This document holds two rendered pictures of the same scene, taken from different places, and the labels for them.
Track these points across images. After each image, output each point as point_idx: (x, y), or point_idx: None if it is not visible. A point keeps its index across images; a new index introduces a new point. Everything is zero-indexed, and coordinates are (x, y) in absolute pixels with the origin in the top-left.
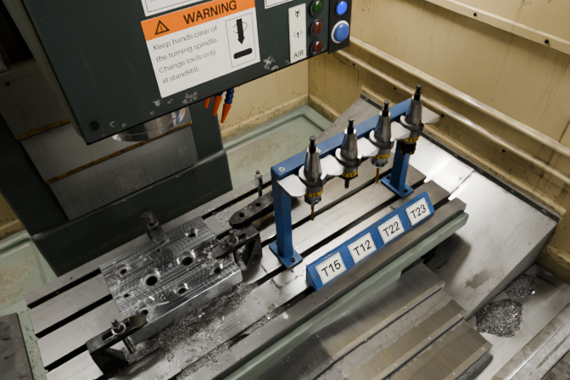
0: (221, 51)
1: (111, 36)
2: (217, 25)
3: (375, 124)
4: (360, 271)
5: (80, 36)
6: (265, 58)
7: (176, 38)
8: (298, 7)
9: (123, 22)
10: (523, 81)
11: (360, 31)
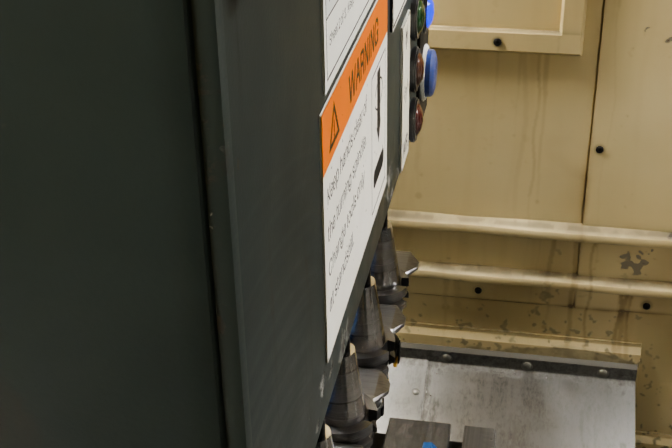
0: (367, 171)
1: (296, 183)
2: (367, 96)
3: None
4: None
5: (271, 200)
6: (387, 173)
7: (343, 153)
8: (407, 20)
9: (306, 126)
10: (472, 132)
11: None
